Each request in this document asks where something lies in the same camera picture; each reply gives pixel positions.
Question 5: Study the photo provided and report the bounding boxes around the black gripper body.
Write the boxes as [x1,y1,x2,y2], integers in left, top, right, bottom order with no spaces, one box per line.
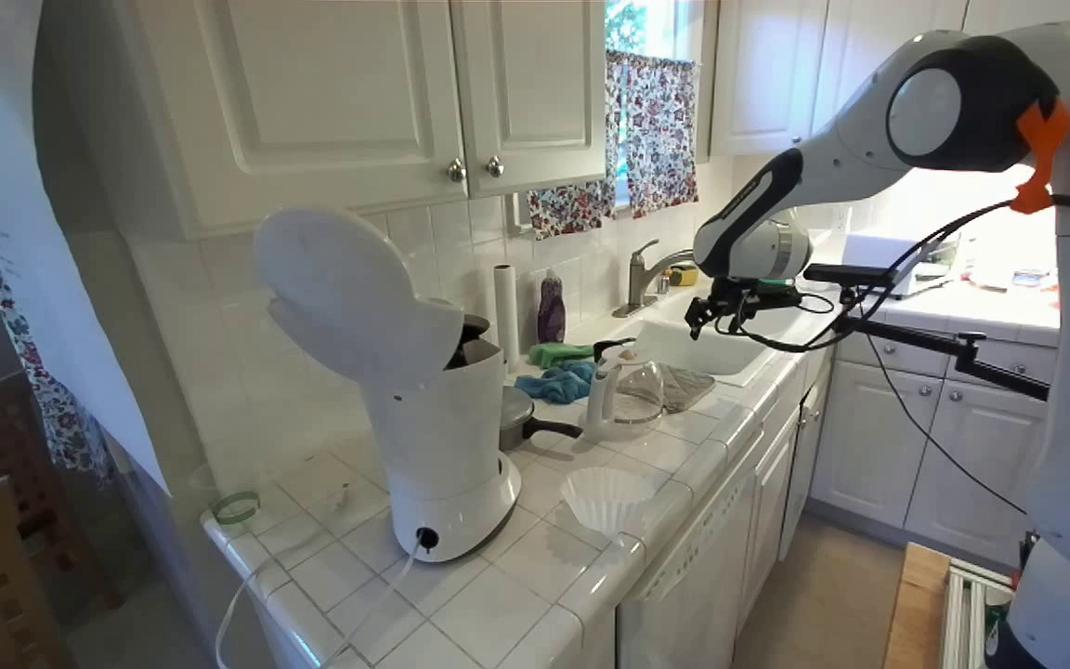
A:
[705,277,806,323]

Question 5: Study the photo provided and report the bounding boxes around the white coffee maker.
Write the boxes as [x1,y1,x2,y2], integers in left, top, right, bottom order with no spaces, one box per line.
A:
[250,204,524,569]

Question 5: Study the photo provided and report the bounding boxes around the white sink basin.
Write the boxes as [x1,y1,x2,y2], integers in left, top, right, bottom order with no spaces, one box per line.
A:
[624,317,771,386]

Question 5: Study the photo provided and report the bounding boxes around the brushed metal faucet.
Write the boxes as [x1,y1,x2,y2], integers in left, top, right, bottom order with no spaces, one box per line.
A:
[624,237,700,313]

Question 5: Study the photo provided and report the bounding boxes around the white box appliance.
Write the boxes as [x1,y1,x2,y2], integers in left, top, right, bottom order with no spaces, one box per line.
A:
[842,235,957,302]

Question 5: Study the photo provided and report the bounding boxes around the green cloth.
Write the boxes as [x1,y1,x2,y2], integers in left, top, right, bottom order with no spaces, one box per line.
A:
[526,343,601,370]

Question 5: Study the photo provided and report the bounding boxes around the purple soap bottle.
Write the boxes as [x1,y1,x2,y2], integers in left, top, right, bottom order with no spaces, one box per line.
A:
[536,272,570,345]

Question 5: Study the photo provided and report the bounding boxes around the blue cloth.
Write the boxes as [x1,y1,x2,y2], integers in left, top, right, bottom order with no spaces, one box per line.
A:
[511,360,597,407]

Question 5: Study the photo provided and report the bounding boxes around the floral window curtain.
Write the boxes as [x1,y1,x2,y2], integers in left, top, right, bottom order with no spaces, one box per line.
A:
[518,46,703,241]

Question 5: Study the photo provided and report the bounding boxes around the white paper towel roll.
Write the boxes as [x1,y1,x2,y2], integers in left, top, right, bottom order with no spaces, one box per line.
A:
[492,260,524,367]

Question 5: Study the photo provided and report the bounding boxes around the white base cabinet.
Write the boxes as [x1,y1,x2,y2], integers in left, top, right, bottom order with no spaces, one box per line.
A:
[809,329,1057,573]
[613,356,831,669]

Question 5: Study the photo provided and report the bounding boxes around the narrow white cabinet door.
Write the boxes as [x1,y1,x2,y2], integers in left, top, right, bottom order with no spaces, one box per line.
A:
[451,0,610,195]

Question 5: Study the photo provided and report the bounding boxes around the window pane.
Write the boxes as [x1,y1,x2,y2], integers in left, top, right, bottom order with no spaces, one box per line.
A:
[601,0,700,64]

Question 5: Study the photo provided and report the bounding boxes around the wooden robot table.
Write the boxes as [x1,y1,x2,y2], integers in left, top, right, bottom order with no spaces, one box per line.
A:
[879,537,955,669]

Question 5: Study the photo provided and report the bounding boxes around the wide white cabinet door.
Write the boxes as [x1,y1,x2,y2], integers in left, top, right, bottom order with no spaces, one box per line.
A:
[122,0,473,237]

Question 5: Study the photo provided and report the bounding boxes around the white cloth floral edge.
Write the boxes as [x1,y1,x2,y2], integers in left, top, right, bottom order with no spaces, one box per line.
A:
[0,0,174,495]

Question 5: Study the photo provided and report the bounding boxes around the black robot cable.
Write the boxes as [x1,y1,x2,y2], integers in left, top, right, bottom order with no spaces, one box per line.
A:
[713,195,1070,522]

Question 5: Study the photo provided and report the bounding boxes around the black stereo camera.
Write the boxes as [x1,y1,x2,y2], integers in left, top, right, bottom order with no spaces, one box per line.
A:
[804,260,903,289]

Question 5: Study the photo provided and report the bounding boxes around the small grey pot black handle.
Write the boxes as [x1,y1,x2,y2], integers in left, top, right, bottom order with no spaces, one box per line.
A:
[498,382,586,452]

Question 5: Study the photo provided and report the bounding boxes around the white wall cabinet door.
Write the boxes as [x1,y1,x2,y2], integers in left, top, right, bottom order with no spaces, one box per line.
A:
[709,0,828,159]
[809,0,966,132]

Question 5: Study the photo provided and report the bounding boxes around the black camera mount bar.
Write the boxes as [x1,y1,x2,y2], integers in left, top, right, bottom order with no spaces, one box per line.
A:
[837,284,1056,403]

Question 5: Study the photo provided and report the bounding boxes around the orange cable clip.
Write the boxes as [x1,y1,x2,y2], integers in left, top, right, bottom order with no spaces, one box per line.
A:
[1012,98,1070,216]

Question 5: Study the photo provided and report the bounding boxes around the aluminium rail frame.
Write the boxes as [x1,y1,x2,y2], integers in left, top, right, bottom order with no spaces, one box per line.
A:
[940,554,1017,669]

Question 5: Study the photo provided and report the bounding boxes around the green rubber ring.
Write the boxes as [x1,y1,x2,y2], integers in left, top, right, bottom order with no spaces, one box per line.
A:
[213,489,262,526]

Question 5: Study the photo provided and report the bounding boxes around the white power cord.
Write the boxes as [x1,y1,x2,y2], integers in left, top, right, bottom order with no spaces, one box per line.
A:
[213,530,418,669]

